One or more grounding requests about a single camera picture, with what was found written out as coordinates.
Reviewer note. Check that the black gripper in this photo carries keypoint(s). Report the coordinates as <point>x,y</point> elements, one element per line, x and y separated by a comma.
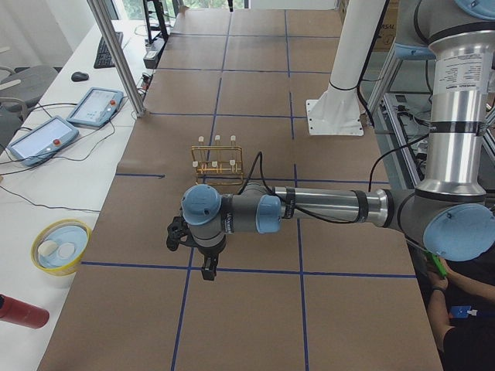
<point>211,253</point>

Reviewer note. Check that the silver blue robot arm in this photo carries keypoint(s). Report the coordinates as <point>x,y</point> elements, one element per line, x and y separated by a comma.
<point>444,214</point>

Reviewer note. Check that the yellow rimmed bowl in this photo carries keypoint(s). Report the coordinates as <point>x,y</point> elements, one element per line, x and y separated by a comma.
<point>58,249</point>

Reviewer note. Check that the far blue teach pendant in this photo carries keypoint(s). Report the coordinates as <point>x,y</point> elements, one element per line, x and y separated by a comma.
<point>96,108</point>

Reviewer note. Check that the blue teach pendant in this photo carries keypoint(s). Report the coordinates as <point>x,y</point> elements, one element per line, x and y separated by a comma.
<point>96,108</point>
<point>44,141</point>

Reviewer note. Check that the red cylinder bottle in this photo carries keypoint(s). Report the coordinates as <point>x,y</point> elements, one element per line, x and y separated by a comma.
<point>21,313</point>

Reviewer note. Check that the near blue teach pendant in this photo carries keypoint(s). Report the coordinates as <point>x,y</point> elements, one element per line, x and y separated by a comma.
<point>44,141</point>

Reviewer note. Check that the black computer mouse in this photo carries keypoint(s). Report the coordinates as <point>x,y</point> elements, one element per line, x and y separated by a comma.
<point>79,76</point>

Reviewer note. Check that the black keyboard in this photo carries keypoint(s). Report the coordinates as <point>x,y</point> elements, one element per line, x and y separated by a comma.
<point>103,57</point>

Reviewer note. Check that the seated person in black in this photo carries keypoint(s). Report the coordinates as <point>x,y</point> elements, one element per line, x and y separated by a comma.
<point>461,313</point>

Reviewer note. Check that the grey office chair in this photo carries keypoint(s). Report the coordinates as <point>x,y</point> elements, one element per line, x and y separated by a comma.
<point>24,90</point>

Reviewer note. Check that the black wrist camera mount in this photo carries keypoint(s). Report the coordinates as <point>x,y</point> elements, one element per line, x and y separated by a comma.
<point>177,233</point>

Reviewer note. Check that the gold wire cup holder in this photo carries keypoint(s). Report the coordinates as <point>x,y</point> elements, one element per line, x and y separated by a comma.
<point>218,164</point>

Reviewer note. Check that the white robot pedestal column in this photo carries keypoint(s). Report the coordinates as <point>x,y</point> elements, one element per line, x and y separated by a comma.
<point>337,111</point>

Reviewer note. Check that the green handled tool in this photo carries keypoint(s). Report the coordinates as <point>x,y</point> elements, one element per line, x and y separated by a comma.
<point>435,261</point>

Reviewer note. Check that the aluminium frame post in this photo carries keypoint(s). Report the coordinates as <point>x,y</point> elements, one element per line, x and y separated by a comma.
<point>105,25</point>

